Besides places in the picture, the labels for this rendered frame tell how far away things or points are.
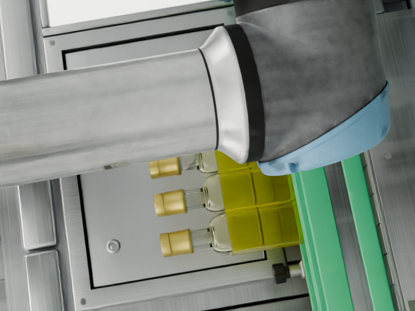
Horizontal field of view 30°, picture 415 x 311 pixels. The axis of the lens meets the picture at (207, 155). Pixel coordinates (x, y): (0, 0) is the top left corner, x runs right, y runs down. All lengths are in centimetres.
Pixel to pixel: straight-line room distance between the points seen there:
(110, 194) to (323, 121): 70
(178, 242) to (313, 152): 51
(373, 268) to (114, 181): 48
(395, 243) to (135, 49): 59
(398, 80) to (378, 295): 27
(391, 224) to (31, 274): 59
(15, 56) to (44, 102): 77
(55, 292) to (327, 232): 48
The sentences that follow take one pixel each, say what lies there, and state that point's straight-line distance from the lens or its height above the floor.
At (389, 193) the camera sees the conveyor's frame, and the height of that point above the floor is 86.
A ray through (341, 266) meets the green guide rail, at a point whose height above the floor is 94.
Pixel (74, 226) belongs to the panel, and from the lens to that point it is 126.
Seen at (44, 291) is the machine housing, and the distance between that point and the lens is 126.
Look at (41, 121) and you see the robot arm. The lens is 60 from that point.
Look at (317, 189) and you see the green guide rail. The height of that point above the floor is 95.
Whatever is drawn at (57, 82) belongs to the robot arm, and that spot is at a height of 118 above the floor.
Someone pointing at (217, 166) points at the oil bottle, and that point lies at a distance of 110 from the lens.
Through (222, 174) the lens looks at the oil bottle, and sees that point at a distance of 109.
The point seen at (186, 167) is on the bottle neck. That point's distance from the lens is 112.
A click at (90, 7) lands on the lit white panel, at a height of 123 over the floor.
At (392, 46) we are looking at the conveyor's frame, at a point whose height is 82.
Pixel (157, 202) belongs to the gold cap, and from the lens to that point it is 110.
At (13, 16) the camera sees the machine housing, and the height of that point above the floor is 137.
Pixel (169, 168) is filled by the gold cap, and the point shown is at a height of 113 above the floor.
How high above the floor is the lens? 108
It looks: level
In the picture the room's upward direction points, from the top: 100 degrees counter-clockwise
